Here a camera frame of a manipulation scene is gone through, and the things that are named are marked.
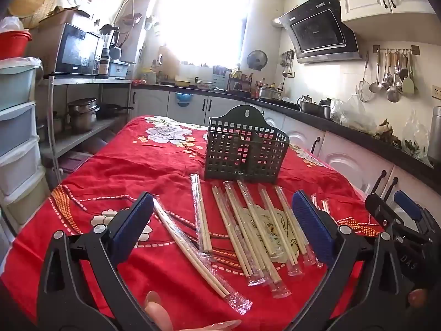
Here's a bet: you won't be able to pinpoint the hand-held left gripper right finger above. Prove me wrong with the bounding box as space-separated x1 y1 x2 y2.
291 189 414 331

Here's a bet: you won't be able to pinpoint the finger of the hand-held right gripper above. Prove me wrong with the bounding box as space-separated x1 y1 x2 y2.
366 193 397 230
394 190 424 222

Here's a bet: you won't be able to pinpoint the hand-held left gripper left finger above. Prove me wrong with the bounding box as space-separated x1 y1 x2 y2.
36 191 155 331

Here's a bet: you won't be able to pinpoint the bunch of chopsticks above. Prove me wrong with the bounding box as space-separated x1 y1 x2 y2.
152 173 333 309

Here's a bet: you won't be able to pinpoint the dark green plastic utensil basket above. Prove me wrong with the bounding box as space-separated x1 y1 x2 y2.
203 105 279 185

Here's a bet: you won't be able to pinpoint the row of hanging kitchen utensils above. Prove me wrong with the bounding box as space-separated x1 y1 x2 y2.
370 45 421 104

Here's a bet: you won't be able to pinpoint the person's right hand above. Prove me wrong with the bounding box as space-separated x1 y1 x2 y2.
408 288 431 309

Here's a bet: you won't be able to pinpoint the person's left hand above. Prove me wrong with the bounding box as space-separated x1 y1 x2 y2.
143 290 242 331

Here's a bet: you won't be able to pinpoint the red floral tablecloth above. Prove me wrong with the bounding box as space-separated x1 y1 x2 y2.
2 115 384 331

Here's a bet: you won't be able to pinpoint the white base cabinets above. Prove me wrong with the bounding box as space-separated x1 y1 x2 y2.
129 88 441 221

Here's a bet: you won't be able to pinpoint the plastic bag with greens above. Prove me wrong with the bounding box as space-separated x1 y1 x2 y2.
401 110 431 161

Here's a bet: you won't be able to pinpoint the ginger root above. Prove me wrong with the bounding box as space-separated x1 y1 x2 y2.
375 119 400 142

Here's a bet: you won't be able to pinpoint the black countertop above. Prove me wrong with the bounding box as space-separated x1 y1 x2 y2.
133 79 441 188

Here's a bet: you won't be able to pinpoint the purple storage box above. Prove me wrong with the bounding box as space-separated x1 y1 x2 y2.
60 152 92 173

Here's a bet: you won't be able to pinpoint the clear plastic bag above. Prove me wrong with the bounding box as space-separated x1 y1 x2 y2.
331 95 376 132

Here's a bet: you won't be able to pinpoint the black frying pan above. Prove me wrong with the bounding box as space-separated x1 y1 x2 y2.
95 104 134 119

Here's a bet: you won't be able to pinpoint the large steel cooking pot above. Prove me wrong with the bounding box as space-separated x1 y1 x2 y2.
258 86 283 101

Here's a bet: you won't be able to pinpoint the metal shelf rack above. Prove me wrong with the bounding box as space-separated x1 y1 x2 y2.
36 76 133 176

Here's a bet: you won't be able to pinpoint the plastic drawer unit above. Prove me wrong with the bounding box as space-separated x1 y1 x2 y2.
0 57 47 228

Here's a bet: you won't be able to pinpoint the light blue plastic container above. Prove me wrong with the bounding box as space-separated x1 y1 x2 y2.
108 59 135 78

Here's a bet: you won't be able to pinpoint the hanging small kitchen tools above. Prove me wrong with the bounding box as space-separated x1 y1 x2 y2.
281 50 296 76

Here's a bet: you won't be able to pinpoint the light blue knife holder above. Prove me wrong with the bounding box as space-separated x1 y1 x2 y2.
212 65 231 90

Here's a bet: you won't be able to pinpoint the black microwave oven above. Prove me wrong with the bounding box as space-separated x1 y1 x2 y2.
53 22 104 76

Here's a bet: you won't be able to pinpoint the black blender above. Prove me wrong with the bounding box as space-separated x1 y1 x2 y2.
99 24 119 76

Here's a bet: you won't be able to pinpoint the black range hood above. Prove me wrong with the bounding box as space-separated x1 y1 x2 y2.
272 0 362 64

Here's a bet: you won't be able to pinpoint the red plastic basin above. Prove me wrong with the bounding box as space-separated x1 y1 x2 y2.
0 30 32 60

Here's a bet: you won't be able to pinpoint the kitchen window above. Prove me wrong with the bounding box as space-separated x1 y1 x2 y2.
162 0 254 66

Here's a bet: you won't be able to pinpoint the white plastic bag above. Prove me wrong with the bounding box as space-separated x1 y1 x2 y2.
0 17 25 32

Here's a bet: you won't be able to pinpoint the wire mesh strainer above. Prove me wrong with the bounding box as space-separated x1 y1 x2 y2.
358 52 372 103

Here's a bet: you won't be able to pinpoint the small wall fan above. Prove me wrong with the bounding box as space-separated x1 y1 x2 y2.
247 50 268 70

